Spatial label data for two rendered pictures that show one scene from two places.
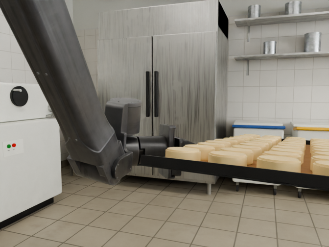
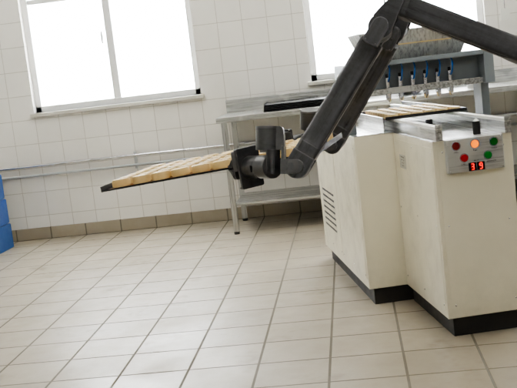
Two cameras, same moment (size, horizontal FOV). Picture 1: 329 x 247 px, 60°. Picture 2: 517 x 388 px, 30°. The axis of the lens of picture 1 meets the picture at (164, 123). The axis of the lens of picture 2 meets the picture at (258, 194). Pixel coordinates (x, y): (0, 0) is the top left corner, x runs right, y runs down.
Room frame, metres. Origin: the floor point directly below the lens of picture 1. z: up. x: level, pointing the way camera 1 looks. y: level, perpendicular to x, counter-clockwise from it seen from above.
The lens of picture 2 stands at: (1.10, 2.33, 1.23)
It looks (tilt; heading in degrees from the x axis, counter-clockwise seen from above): 8 degrees down; 256
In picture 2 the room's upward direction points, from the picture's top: 7 degrees counter-clockwise
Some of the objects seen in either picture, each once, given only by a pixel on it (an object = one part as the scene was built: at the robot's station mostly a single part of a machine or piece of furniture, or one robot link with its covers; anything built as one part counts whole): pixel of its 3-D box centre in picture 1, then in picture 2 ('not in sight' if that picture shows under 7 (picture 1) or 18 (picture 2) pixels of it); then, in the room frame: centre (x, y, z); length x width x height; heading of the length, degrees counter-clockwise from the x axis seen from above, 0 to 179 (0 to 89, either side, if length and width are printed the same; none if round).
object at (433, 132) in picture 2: not in sight; (383, 121); (-0.70, -2.28, 0.87); 2.01 x 0.03 x 0.07; 81
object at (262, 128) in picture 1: (256, 155); not in sight; (3.31, -1.09, 0.39); 0.64 x 0.54 x 0.77; 163
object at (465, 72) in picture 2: not in sight; (414, 91); (-0.83, -2.15, 1.01); 0.72 x 0.33 x 0.34; 171
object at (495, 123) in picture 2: not in sight; (438, 114); (-0.99, -2.23, 0.87); 2.01 x 0.03 x 0.07; 81
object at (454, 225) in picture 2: not in sight; (455, 217); (-0.75, -1.65, 0.45); 0.70 x 0.34 x 0.90; 81
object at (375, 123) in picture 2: not in sight; (357, 119); (-0.70, -2.65, 0.88); 1.28 x 0.01 x 0.07; 81
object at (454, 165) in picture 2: not in sight; (474, 153); (-0.70, -1.29, 0.77); 0.24 x 0.04 x 0.14; 171
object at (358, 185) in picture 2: not in sight; (401, 196); (-0.90, -2.62, 0.42); 1.28 x 0.72 x 0.84; 81
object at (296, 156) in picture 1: (280, 160); not in sight; (0.39, -0.16, 1.00); 0.05 x 0.05 x 0.02
